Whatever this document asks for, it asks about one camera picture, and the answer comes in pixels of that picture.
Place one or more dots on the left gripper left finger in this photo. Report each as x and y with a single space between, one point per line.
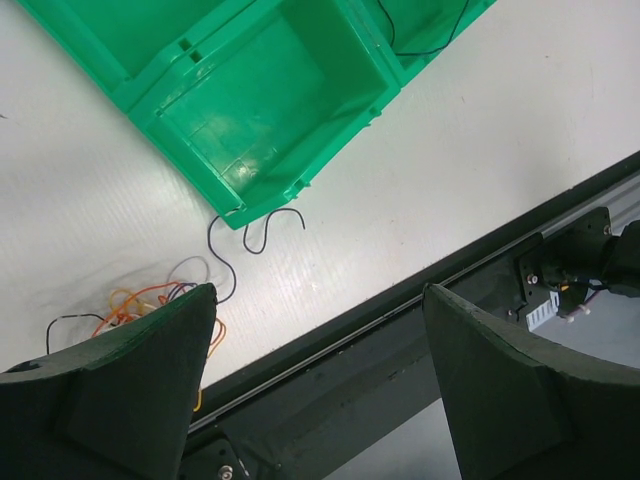
117 406

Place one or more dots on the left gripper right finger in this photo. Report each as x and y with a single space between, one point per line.
519 406

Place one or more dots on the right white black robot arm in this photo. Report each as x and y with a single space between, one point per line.
594 260

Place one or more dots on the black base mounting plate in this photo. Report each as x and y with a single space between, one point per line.
329 397

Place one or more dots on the green plastic bin left column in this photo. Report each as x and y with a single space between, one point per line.
249 100

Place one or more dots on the green plastic bin column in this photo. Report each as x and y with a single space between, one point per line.
410 34
249 100

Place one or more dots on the green plastic bin right column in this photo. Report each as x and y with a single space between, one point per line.
410 34

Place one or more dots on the right white cable duct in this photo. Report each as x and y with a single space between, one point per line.
544 312

